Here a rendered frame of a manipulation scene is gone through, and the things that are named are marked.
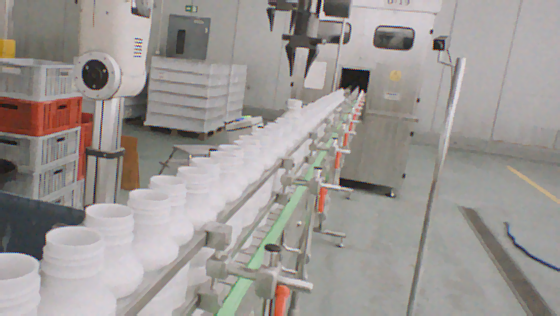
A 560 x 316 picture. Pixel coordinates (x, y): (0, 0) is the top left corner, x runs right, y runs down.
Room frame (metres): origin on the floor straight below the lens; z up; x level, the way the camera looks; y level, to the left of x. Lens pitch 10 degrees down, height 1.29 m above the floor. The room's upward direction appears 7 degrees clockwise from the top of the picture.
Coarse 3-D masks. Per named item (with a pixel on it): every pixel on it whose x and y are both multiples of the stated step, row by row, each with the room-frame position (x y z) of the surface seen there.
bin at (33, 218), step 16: (0, 192) 1.04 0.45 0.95; (0, 208) 1.04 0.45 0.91; (16, 208) 1.02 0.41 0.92; (32, 208) 1.01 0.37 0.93; (48, 208) 1.00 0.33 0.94; (64, 208) 0.99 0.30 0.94; (80, 208) 0.99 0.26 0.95; (0, 224) 1.03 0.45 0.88; (16, 224) 1.02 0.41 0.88; (32, 224) 1.01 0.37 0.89; (48, 224) 1.00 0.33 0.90; (64, 224) 0.99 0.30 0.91; (80, 224) 0.98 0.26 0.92; (0, 240) 1.03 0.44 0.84; (16, 240) 1.02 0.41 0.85; (32, 240) 1.01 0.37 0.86; (32, 256) 1.01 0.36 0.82
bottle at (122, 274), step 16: (96, 208) 0.38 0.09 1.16; (112, 208) 0.38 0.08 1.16; (128, 208) 0.38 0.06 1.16; (96, 224) 0.35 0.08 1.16; (112, 224) 0.35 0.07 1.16; (128, 224) 0.36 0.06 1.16; (112, 240) 0.35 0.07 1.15; (128, 240) 0.36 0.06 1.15; (112, 256) 0.35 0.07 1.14; (128, 256) 0.36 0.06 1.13; (112, 272) 0.34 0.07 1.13; (128, 272) 0.35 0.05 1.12; (112, 288) 0.34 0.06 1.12; (128, 288) 0.35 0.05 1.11
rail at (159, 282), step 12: (336, 108) 2.36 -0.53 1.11; (324, 120) 1.77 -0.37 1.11; (300, 144) 1.17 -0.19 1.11; (288, 156) 0.99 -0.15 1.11; (276, 168) 0.86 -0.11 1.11; (300, 168) 1.24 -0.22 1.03; (264, 180) 0.76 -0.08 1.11; (252, 192) 0.68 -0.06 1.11; (240, 204) 0.62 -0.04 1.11; (228, 216) 0.56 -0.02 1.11; (264, 216) 0.81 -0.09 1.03; (252, 228) 0.72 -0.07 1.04; (204, 240) 0.48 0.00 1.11; (240, 240) 0.66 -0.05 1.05; (192, 252) 0.44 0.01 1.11; (180, 264) 0.41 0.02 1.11; (156, 276) 0.37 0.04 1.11; (168, 276) 0.39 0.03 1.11; (156, 288) 0.36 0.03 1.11; (132, 300) 0.33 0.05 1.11; (144, 300) 0.34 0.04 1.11; (192, 300) 0.47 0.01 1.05; (120, 312) 0.31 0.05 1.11; (132, 312) 0.32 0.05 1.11; (192, 312) 0.47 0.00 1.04
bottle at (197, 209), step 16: (192, 176) 0.51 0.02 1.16; (208, 176) 0.52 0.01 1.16; (192, 192) 0.51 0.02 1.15; (208, 192) 0.53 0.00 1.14; (192, 208) 0.51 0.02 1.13; (208, 208) 0.52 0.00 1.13; (192, 240) 0.50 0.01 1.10; (208, 256) 0.52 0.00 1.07; (192, 272) 0.50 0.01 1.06; (192, 288) 0.50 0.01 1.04
